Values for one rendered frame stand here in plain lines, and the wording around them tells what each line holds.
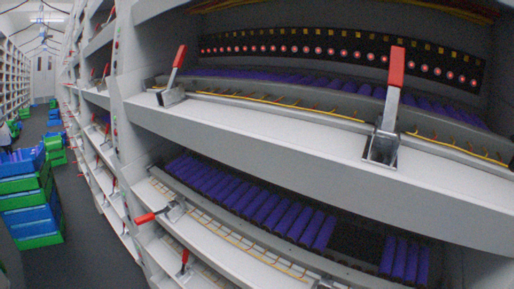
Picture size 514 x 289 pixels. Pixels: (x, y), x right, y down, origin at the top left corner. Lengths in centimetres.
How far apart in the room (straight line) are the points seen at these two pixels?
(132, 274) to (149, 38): 87
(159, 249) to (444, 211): 57
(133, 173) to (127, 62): 24
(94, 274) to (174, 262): 56
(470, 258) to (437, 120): 19
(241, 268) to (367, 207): 19
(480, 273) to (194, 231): 40
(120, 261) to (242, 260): 80
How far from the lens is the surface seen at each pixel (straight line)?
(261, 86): 24
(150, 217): 34
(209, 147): 22
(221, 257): 31
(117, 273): 100
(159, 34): 48
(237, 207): 33
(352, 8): 38
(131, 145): 47
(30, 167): 106
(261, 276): 29
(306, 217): 32
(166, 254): 57
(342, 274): 27
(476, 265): 31
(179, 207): 36
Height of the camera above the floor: 75
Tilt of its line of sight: 17 degrees down
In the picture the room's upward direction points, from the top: 7 degrees clockwise
